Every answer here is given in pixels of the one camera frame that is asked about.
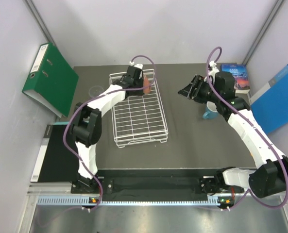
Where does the clear faceted plastic cup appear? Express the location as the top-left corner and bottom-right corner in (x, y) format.
(88, 85), (104, 98)

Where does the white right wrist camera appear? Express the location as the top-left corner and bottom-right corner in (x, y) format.
(208, 61), (219, 79)

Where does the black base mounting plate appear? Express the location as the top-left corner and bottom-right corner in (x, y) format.
(71, 176), (231, 201)

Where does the grey slotted cable duct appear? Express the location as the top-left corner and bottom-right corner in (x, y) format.
(36, 196), (234, 206)

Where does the orange mug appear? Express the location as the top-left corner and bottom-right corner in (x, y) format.
(143, 75), (151, 95)

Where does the blue folder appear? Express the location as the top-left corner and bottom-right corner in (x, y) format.
(249, 64), (288, 134)

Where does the green lever arch binder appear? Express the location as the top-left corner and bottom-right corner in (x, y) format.
(22, 43), (79, 117)

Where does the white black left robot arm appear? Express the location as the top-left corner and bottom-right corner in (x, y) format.
(69, 64), (144, 193)

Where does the aluminium frame rail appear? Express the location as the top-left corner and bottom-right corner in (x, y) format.
(27, 176), (288, 197)

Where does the white wire dish rack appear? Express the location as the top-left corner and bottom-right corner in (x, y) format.
(111, 81), (169, 148)

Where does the black notebook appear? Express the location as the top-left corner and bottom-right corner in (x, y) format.
(30, 125), (79, 183)

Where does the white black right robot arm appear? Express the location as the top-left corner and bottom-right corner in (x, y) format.
(178, 71), (288, 198)

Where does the Jane Eyre paperback book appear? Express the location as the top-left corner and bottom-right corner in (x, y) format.
(220, 64), (250, 94)

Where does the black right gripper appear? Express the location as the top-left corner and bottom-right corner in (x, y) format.
(178, 75), (221, 104)

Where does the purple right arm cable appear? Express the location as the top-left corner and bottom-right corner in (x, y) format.
(206, 46), (288, 211)

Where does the teal mug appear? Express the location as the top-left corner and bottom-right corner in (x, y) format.
(203, 101), (219, 119)

